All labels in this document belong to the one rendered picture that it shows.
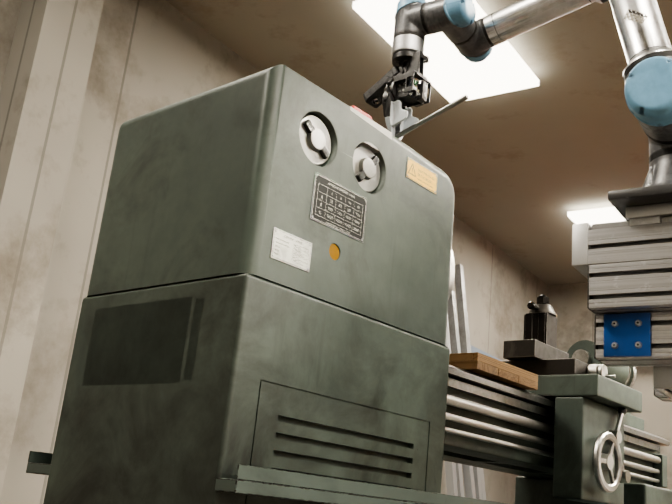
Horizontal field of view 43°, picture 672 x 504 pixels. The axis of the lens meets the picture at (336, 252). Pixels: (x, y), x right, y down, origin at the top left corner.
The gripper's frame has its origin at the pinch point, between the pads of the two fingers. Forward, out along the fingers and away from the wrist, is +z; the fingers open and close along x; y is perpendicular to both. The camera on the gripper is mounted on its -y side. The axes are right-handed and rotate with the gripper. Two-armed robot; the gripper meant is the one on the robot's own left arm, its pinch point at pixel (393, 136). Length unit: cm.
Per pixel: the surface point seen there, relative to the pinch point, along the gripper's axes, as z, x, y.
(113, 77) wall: -123, 74, -255
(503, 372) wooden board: 47, 44, 6
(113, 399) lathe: 69, -51, -17
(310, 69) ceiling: -186, 201, -238
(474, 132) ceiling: -186, 331, -195
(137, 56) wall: -143, 87, -257
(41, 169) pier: -49, 32, -229
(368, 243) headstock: 34.6, -21.7, 14.0
